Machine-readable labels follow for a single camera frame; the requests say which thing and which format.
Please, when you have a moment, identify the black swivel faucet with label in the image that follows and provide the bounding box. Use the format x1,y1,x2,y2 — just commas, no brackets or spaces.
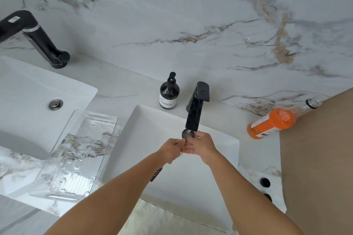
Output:
0,10,71,69

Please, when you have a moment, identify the person's left hand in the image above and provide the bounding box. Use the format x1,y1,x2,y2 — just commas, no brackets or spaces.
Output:
158,138,188,165

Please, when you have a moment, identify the metal sink drain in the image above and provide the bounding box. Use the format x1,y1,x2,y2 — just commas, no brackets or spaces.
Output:
48,98,64,111

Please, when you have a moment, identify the dark spoon with perforated handle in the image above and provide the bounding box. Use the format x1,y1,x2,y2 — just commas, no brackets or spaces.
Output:
150,129,197,183

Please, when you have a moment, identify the orange bottle with clear neck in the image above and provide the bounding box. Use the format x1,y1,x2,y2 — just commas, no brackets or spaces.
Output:
247,97,322,140

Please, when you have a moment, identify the dark soap pump bottle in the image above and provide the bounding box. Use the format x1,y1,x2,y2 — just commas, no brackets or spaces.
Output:
158,72,180,110

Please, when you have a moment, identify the person's right forearm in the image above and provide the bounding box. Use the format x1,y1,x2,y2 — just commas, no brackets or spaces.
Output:
204,152,304,235

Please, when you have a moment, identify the white rectangular sink basin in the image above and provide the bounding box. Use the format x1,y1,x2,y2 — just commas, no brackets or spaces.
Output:
103,104,240,227
0,55,99,161

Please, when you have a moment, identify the clear plastic tray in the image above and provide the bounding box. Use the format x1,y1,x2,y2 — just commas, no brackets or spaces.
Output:
28,109,118,203

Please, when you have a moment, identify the brown wooden panel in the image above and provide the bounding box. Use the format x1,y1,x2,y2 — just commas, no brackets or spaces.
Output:
279,87,353,235

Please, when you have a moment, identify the black angular faucet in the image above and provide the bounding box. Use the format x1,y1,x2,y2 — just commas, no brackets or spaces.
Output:
185,81,210,132

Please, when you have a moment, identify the person's left forearm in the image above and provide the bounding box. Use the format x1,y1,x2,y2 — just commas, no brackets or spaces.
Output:
44,152,169,235

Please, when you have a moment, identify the person's right hand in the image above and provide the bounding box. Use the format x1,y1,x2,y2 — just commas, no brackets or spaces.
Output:
182,131,220,165

